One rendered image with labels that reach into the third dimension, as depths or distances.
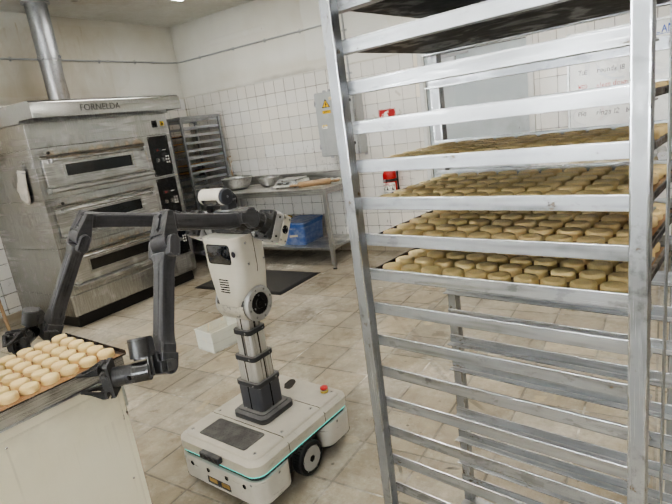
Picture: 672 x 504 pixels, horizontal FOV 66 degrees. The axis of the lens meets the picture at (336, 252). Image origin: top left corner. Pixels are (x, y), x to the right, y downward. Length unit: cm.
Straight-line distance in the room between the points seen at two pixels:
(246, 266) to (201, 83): 530
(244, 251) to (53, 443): 96
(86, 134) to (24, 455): 396
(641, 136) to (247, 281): 163
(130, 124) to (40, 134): 92
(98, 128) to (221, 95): 211
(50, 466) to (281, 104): 526
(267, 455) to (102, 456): 70
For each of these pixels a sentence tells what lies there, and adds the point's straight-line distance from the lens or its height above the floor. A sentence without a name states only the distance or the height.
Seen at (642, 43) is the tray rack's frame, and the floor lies 157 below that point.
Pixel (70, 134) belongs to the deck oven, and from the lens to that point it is 529.
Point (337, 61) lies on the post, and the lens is 122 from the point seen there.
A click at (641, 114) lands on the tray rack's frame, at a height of 147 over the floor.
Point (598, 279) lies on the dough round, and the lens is 117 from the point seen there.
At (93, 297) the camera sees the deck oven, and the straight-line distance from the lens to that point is 535.
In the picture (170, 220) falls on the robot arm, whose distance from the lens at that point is 172.
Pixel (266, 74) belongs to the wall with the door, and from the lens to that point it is 657.
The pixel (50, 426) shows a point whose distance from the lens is 176.
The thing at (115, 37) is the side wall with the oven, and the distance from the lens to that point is 708.
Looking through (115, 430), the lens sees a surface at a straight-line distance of 187.
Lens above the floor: 152
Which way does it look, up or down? 14 degrees down
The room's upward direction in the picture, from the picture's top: 8 degrees counter-clockwise
